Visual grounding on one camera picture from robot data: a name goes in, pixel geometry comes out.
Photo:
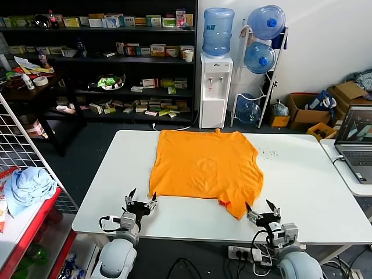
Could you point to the white side table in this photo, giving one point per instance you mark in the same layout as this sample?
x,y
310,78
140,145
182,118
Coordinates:
x,y
346,177

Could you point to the yellow orange medicine box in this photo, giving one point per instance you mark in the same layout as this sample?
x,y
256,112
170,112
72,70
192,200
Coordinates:
x,y
157,50

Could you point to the blue plastic bottle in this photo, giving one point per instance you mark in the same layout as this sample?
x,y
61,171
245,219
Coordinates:
x,y
81,49

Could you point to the cola bottle red cap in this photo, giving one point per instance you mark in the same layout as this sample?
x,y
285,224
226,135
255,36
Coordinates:
x,y
53,21

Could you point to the tilted blue water jug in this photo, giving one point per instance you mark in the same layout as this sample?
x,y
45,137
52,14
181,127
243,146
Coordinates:
x,y
247,110
263,23
255,58

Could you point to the green white medicine box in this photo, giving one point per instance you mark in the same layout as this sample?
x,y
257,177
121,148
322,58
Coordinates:
x,y
169,22

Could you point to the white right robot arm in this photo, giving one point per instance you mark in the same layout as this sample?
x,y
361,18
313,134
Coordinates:
x,y
299,264

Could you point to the large open cardboard box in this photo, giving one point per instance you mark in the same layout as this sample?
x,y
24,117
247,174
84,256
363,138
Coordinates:
x,y
305,116

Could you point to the white orange snack bag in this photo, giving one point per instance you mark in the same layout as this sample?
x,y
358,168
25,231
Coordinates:
x,y
2,212

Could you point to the light blue crumpled cloth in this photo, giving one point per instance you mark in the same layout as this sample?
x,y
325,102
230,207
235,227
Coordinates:
x,y
26,189

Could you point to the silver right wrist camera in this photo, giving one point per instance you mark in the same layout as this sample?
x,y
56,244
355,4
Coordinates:
x,y
289,232

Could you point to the tan cardboard box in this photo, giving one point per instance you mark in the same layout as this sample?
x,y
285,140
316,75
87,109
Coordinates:
x,y
347,90

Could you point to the white metal jug rack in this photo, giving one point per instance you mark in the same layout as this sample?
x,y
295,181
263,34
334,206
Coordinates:
x,y
241,46

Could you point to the yellow white medicine box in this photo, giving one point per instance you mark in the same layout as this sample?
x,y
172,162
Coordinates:
x,y
71,22

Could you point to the white paper cup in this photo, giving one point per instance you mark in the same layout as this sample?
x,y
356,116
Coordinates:
x,y
189,56

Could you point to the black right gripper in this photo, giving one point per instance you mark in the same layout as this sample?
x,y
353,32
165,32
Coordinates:
x,y
268,221

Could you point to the shiny dark bowl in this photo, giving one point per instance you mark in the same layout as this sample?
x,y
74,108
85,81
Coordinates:
x,y
43,21

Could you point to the white cylindrical canister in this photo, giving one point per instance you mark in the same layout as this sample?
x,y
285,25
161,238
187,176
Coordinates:
x,y
3,62

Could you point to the white paper sheet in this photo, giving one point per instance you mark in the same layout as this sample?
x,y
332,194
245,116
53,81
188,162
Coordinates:
x,y
23,62

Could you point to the red white snack package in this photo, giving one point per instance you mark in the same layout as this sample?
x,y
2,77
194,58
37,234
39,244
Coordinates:
x,y
7,177

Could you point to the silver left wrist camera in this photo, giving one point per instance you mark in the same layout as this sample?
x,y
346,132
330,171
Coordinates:
x,y
128,221

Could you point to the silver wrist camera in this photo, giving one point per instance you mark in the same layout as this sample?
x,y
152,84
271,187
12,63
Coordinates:
x,y
128,221
289,232

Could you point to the white red medicine box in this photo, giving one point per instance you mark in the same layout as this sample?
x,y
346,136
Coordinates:
x,y
150,83

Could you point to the small white bottle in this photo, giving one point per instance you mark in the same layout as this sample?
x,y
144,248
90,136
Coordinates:
x,y
29,82

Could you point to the upright blue water jug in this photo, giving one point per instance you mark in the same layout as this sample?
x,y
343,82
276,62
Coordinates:
x,y
218,32

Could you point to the small yellow box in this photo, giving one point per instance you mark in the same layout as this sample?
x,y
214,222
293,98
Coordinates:
x,y
279,121

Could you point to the orange t-shirt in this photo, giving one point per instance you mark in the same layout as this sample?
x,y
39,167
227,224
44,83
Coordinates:
x,y
203,168

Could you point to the grey blue clothes pile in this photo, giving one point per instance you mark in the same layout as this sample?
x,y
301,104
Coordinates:
x,y
363,78

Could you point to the tall pink medicine box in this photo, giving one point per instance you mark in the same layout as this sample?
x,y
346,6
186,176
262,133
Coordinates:
x,y
181,17

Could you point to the bowl with green packets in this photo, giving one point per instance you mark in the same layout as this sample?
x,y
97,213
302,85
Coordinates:
x,y
110,82

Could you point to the red white cart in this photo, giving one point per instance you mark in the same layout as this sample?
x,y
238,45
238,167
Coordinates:
x,y
43,215

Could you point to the beige tape roll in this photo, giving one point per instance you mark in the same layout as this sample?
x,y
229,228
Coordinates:
x,y
35,82

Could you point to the blue white bag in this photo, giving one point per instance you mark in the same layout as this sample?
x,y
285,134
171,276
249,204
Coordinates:
x,y
319,100

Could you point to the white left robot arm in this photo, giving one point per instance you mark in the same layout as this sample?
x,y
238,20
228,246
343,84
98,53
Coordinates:
x,y
116,255

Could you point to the green plastic bottle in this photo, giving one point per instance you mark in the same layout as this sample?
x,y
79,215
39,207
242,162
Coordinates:
x,y
36,255

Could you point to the yellow plastic crate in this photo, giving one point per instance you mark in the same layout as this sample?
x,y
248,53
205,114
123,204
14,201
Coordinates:
x,y
316,129

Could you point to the grey open laptop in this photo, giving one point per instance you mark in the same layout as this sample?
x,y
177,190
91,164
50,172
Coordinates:
x,y
357,157

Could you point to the blue white package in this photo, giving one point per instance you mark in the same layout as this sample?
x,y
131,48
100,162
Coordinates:
x,y
71,267

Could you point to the white power strip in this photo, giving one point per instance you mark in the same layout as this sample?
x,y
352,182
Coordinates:
x,y
241,253

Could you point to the black shelving unit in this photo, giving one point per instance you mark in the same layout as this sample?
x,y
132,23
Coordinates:
x,y
93,37

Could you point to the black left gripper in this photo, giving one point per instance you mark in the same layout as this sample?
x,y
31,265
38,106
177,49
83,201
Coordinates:
x,y
139,209

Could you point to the white water dispenser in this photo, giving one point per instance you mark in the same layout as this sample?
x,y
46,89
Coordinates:
x,y
213,110

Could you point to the blue white medicine box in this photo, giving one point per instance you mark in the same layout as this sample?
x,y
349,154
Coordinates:
x,y
111,22

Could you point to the dark tied plastic bag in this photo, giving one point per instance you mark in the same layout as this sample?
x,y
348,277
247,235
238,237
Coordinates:
x,y
280,110

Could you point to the dark wooden table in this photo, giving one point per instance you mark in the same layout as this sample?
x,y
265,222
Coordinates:
x,y
52,84

